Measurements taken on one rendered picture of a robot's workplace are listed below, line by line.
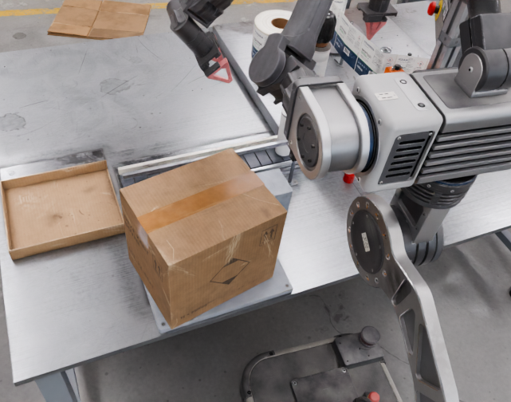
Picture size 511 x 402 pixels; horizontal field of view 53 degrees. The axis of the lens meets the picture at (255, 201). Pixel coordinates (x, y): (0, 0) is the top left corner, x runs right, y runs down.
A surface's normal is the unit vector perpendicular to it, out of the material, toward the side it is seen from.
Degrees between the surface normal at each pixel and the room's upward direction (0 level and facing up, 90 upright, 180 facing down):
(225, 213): 0
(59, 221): 0
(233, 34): 0
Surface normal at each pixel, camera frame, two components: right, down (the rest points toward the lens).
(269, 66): -0.67, -0.31
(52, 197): 0.10, -0.66
